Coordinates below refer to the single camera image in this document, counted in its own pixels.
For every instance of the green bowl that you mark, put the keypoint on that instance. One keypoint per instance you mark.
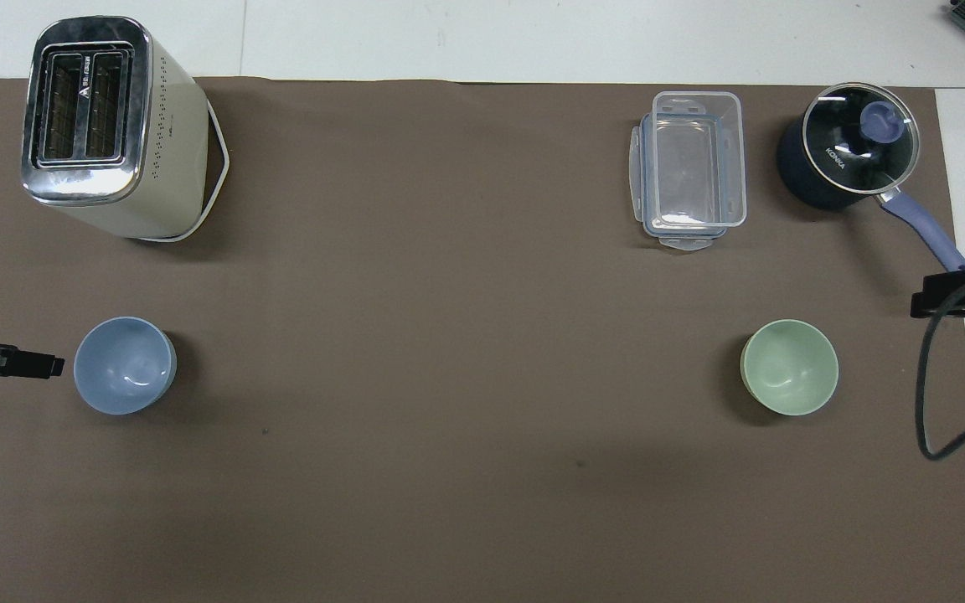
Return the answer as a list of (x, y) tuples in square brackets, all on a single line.
[(789, 367)]

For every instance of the glass pot lid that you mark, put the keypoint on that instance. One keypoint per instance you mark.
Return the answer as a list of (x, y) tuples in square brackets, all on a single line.
[(859, 138)]

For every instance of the clear plastic container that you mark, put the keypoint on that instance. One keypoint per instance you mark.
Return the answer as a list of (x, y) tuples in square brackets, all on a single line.
[(698, 159)]

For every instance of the blue bowl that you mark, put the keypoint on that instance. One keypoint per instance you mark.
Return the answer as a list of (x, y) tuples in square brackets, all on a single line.
[(124, 365)]

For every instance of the clear container lid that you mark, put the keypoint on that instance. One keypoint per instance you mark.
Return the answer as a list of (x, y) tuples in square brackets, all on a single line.
[(638, 172)]

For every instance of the cream and chrome toaster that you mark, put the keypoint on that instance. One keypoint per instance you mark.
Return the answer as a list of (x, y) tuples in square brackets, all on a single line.
[(105, 126)]

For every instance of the dark blue saucepan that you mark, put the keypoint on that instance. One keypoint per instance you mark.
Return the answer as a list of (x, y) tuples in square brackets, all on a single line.
[(802, 180)]

